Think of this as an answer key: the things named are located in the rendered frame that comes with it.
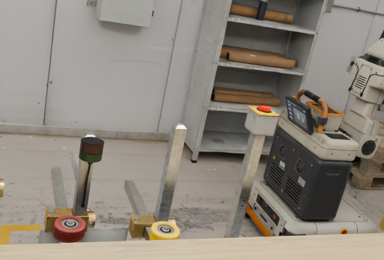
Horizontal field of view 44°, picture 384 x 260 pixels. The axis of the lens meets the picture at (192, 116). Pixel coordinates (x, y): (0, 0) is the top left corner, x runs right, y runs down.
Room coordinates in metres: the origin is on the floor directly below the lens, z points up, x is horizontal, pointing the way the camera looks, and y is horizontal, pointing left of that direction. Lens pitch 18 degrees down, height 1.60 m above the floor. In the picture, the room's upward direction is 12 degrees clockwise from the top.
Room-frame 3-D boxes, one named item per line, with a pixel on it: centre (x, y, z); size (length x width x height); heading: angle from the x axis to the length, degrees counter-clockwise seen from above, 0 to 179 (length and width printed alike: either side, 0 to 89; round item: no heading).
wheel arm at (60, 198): (1.24, 0.33, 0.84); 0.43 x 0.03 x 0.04; 23
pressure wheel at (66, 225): (1.05, 0.25, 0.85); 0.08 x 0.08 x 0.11
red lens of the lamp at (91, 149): (1.13, 0.24, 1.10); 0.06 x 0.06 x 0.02
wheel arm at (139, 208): (1.30, 0.09, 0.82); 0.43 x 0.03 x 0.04; 23
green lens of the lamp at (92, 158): (1.13, 0.24, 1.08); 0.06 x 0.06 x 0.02
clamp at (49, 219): (1.16, 0.28, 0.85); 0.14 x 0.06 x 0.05; 113
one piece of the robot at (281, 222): (2.69, -0.59, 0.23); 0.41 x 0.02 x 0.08; 22
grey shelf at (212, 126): (4.07, -0.41, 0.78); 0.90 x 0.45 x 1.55; 113
